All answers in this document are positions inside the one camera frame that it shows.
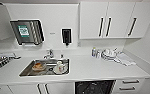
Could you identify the dish soap bottle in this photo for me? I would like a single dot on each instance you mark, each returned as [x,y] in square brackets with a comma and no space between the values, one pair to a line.
[94,52]

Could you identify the bowl with orange food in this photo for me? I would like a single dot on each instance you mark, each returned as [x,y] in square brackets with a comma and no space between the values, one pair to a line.
[39,66]

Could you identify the stainless steel sink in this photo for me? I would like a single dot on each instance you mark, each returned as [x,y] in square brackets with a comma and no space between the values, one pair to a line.
[26,71]

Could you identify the stainless steel dishwasher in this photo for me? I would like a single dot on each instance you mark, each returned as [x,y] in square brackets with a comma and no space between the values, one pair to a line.
[94,87]

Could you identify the black soap dispenser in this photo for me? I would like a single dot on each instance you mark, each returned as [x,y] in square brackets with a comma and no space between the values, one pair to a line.
[66,36]

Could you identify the small clear jar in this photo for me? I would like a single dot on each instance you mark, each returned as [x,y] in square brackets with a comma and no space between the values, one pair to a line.
[98,54]

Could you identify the white cup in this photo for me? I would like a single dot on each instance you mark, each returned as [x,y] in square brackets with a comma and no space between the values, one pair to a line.
[60,64]

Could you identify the white sink base cabinet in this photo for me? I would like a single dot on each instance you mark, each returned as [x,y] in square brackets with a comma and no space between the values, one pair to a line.
[57,89]

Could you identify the steel paper towel dispenser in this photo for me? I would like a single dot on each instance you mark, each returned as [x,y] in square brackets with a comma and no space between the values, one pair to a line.
[27,31]

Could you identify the small wall label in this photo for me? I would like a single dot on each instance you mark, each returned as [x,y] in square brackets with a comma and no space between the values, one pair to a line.
[52,33]

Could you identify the small countertop soap pump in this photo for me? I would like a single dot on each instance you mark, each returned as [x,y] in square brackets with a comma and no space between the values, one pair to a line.
[61,55]

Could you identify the stack of white plates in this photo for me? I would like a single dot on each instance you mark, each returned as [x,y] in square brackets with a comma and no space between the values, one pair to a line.
[110,55]

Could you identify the chrome sink faucet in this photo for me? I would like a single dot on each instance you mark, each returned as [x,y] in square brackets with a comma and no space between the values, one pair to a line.
[50,53]

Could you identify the dish drying rack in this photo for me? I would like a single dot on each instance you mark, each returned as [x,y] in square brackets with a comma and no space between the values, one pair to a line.
[1,61]

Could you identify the white plate in sink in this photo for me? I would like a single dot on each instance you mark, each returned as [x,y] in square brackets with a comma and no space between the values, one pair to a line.
[62,70]

